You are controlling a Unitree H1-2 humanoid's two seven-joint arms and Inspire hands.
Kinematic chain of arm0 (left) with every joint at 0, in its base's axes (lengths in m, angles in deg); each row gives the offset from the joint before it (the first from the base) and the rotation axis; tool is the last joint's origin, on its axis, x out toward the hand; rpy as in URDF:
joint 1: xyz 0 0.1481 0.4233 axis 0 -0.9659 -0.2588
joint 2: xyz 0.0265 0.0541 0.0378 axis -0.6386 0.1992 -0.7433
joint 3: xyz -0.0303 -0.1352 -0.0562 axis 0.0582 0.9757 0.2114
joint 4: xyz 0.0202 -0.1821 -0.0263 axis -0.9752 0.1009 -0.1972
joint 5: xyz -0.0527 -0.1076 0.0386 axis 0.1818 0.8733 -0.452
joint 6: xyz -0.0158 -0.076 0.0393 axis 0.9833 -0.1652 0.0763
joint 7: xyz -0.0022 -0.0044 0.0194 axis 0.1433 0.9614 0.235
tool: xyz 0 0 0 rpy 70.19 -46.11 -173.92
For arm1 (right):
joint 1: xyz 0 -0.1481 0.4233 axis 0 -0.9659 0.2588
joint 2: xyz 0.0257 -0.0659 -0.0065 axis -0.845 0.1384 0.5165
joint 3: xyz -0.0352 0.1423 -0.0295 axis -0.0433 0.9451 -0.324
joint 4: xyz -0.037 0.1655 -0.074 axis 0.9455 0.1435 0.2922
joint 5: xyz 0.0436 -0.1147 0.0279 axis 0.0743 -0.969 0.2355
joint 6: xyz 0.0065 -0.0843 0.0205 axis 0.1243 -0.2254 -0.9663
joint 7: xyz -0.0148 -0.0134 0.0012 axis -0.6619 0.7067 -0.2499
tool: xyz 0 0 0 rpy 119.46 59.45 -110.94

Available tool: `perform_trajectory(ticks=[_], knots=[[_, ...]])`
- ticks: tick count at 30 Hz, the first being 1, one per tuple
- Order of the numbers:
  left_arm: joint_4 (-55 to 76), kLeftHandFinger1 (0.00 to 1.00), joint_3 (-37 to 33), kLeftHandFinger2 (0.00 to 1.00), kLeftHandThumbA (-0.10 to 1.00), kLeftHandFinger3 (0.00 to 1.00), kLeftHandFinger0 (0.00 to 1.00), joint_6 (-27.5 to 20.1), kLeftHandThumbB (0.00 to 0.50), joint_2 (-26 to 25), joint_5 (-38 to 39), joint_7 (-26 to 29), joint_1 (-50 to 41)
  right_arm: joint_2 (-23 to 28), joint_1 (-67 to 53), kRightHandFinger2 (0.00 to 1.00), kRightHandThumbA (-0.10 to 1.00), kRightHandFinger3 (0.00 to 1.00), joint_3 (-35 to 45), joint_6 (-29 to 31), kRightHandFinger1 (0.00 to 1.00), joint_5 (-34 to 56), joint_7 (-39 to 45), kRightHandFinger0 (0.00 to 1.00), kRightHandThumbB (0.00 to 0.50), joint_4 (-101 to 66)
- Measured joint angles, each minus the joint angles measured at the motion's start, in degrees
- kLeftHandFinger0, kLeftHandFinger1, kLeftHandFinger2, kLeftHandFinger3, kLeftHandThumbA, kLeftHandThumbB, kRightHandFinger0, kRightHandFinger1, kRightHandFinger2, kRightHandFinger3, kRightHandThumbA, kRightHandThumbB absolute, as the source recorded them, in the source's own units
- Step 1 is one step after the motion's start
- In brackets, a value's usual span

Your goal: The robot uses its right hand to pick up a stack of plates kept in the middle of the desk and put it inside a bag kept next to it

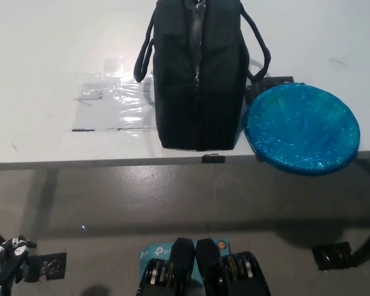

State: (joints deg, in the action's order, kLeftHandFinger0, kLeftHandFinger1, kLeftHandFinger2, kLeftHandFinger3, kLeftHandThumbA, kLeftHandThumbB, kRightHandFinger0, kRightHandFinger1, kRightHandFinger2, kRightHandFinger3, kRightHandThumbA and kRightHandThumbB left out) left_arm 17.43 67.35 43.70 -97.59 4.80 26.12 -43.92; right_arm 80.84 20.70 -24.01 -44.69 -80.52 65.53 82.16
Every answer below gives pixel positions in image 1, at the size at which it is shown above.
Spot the black fabric tote bag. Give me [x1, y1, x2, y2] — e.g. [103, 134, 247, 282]
[133, 0, 272, 152]

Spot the black tape floor patch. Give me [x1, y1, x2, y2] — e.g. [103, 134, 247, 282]
[23, 252, 68, 282]
[311, 242, 360, 271]

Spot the clear plastic sheet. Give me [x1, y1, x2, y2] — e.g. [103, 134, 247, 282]
[70, 57, 160, 133]

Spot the black tape mat on table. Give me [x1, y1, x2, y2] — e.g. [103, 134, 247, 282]
[245, 76, 295, 95]

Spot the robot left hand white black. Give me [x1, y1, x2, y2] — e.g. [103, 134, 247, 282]
[0, 234, 38, 296]

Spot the teal tp-link box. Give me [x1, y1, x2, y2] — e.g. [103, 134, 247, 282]
[139, 237, 232, 280]

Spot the small black tape strip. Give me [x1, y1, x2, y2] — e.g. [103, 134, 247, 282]
[201, 153, 226, 164]

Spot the blue plate stack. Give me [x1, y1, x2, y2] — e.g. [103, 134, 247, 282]
[242, 82, 361, 176]

